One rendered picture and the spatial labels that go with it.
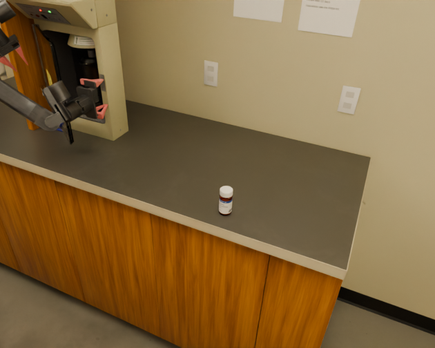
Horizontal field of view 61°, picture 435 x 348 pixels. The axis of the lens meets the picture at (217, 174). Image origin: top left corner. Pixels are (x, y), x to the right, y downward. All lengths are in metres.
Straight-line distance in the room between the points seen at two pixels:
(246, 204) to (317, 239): 0.27
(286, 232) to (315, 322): 0.35
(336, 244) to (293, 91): 0.75
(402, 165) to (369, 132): 0.20
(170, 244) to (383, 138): 0.98
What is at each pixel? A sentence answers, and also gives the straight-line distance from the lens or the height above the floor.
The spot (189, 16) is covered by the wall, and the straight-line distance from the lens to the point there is 1.79.
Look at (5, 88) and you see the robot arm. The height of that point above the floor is 1.31.
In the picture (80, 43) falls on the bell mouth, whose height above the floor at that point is 1.33.
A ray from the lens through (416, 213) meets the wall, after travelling 1.89.
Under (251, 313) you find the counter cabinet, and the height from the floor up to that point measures 0.55.
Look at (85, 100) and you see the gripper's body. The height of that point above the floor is 1.23.
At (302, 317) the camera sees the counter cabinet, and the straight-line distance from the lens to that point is 1.39.
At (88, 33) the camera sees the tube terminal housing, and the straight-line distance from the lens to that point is 1.56.
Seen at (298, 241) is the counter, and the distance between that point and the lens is 1.19.
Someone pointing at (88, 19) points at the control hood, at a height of 1.45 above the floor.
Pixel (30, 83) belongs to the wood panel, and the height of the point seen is 1.14.
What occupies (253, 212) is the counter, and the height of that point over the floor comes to 0.94.
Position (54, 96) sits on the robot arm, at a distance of 1.31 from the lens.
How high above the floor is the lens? 1.74
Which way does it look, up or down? 34 degrees down
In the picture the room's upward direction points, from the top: 3 degrees clockwise
